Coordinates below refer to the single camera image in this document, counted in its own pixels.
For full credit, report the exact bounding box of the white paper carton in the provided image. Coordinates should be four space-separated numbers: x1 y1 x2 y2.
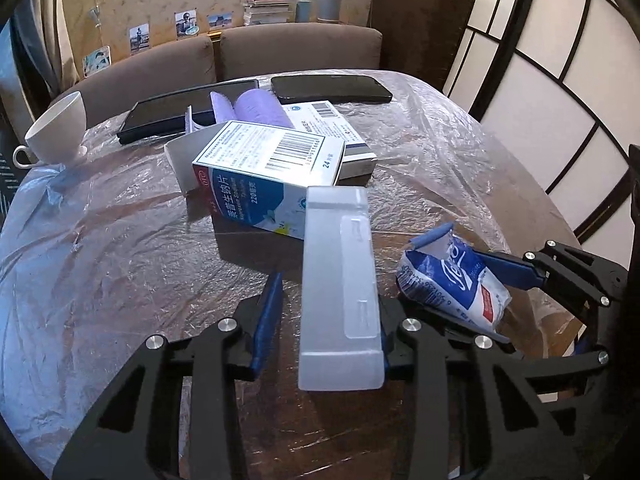
165 127 225 197

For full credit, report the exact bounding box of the clear plastic table sheet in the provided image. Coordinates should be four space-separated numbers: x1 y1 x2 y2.
0 69 596 480

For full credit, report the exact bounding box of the beige curtain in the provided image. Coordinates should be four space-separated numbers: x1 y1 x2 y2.
10 0 81 111

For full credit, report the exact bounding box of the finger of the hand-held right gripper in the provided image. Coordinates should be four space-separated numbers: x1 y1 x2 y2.
440 315 613 387
470 240 626 311

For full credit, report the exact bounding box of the brown sofa cushion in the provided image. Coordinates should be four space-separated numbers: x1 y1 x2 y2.
50 35 216 116
220 22 383 83

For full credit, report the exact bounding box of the blue white medicine box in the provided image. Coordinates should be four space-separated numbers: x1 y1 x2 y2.
192 121 347 241

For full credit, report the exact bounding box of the white navy medicine box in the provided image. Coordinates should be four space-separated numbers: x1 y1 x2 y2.
280 100 378 182

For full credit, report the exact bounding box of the black phone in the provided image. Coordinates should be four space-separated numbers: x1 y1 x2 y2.
270 75 393 105

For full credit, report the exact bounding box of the black tablet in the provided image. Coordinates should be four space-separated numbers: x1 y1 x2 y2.
117 79 261 145

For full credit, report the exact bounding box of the paper screen door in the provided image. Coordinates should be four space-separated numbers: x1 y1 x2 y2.
442 0 640 261

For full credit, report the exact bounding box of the frosted plastic case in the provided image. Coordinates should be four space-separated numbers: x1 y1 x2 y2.
298 186 386 392

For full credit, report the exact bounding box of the white footed cup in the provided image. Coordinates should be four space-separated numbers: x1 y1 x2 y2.
12 91 88 168

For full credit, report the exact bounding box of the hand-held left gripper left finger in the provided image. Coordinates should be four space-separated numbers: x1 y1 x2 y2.
52 272 286 480

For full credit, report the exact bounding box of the large grey cylinder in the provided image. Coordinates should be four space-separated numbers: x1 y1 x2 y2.
319 0 345 24

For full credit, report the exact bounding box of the dark wooden cabinet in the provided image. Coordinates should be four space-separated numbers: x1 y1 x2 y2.
369 0 476 91

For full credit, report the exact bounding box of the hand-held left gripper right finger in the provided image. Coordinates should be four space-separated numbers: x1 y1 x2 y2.
375 295 571 480

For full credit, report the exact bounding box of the blue white packet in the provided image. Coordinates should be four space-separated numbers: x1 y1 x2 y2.
396 223 513 335

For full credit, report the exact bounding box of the stack of books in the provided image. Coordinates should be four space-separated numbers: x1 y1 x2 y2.
243 0 292 26

